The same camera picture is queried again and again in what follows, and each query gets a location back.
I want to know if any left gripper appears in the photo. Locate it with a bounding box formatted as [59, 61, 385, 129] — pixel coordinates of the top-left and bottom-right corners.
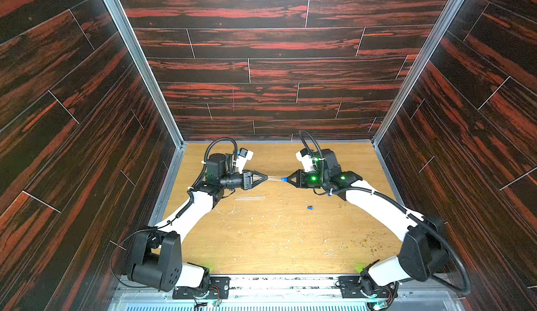
[218, 170, 267, 194]

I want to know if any clear test tube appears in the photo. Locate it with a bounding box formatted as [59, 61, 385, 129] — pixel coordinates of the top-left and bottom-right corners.
[267, 176, 282, 182]
[235, 196, 266, 201]

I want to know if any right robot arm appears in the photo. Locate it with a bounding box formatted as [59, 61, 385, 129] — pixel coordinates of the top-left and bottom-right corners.
[286, 130, 471, 305]

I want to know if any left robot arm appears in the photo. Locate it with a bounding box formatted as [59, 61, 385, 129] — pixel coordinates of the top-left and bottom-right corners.
[126, 147, 268, 298]

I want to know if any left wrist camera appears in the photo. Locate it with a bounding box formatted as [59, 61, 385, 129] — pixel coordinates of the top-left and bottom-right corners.
[236, 148, 254, 174]

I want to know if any aluminium front rail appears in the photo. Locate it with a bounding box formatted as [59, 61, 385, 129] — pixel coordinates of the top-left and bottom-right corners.
[109, 274, 464, 310]

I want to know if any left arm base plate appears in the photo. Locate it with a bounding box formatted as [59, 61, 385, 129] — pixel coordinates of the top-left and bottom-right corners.
[172, 275, 231, 300]

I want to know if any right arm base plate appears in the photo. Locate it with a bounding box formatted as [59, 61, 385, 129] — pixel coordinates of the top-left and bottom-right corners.
[335, 275, 399, 300]

